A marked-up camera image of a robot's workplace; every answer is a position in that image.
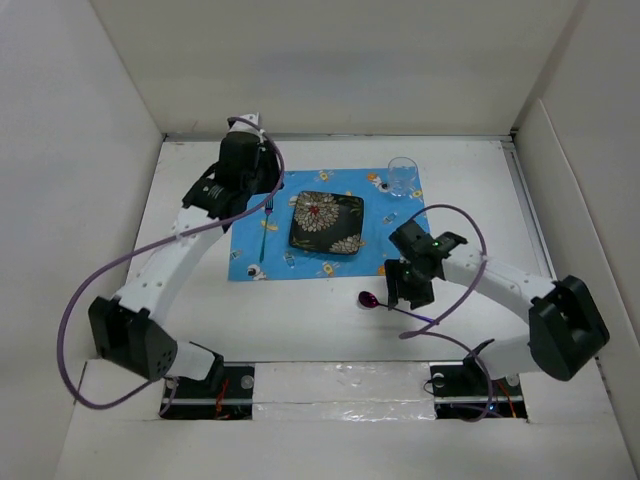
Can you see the iridescent fork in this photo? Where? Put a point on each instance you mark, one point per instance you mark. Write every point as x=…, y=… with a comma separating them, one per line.
x=268, y=210

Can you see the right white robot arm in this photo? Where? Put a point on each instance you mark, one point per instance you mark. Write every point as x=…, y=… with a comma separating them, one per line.
x=565, y=328

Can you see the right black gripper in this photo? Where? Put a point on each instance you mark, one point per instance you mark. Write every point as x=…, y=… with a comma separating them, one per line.
x=393, y=272

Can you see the clear plastic cup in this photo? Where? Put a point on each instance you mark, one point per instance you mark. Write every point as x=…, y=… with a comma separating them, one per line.
x=402, y=172

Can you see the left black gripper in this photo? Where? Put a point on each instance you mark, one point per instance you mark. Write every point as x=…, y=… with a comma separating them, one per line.
x=266, y=158

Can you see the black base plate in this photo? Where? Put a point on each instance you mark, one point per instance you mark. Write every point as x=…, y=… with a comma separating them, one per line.
x=464, y=394
x=232, y=400

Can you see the purple iridescent spoon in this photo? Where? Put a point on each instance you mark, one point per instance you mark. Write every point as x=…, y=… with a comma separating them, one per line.
x=367, y=300

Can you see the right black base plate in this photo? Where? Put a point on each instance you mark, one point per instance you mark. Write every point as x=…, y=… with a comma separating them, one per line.
x=464, y=394

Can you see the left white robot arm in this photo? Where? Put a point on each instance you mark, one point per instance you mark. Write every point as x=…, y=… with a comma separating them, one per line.
x=128, y=327

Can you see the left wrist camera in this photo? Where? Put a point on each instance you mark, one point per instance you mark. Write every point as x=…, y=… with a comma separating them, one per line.
x=247, y=123

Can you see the blue space-print cloth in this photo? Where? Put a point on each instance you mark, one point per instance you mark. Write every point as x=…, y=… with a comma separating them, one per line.
x=383, y=214

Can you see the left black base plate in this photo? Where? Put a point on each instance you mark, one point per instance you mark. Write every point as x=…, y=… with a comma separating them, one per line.
x=232, y=400

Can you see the dark floral square plate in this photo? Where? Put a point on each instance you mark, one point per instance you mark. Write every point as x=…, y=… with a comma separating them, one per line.
x=327, y=223

